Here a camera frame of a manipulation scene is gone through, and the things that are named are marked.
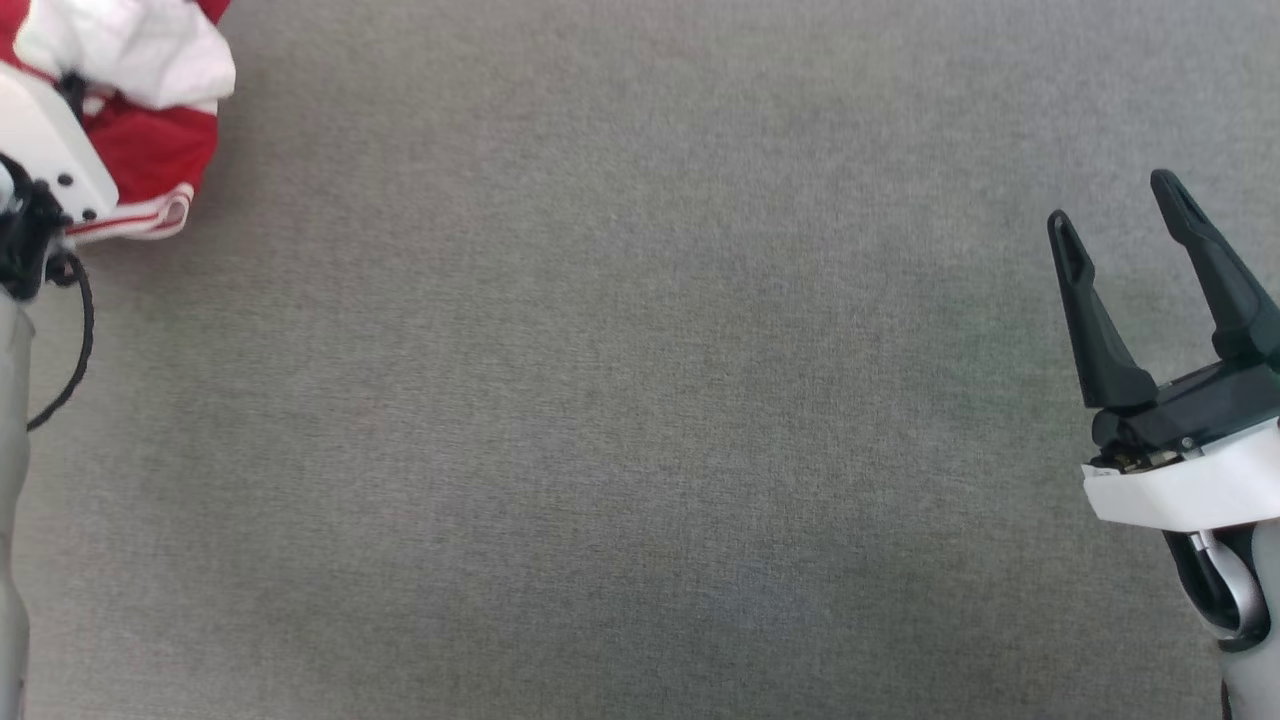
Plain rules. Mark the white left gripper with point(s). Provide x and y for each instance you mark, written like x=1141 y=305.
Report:
x=50 y=140

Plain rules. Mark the red and white garment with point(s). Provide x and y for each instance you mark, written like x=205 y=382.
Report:
x=150 y=150

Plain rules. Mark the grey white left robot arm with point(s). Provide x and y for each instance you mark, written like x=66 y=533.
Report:
x=10 y=500

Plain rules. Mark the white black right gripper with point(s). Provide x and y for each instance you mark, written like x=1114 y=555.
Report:
x=1200 y=470

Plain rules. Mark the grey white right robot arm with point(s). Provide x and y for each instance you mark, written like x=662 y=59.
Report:
x=1250 y=600

